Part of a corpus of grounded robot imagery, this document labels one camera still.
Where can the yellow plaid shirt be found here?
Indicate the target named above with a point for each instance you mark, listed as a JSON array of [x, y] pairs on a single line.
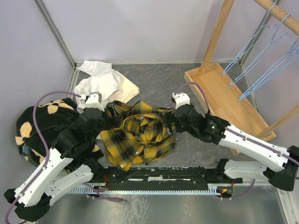
[[142, 137]]

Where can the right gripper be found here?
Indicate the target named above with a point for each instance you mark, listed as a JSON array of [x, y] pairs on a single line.
[[169, 118]]

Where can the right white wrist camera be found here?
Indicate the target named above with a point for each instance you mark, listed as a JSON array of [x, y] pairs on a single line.
[[180, 99]]

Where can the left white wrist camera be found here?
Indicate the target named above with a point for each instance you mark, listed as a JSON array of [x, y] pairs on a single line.
[[93, 100]]

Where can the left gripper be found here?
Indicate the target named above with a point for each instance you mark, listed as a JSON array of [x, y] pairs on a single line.
[[115, 120]]

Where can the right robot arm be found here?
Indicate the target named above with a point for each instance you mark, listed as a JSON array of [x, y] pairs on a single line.
[[275, 164]]

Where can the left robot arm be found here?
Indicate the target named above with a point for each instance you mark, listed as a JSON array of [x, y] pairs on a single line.
[[67, 164]]

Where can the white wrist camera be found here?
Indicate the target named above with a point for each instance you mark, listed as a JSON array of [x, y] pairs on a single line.
[[93, 100], [180, 99]]

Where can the aluminium corner post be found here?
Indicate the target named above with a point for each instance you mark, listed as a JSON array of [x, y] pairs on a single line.
[[40, 4]]

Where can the white shirt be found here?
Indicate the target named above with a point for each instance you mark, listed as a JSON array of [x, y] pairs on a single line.
[[111, 84]]

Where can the light blue wire hanger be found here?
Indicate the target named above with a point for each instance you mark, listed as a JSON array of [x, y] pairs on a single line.
[[274, 41], [263, 30], [288, 58]]

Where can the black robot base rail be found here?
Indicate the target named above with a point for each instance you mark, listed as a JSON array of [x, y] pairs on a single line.
[[164, 178]]

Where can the black floral blanket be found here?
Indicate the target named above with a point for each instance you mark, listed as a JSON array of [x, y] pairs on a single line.
[[51, 118]]

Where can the wooden clothes rack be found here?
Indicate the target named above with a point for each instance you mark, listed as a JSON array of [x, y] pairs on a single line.
[[210, 88]]

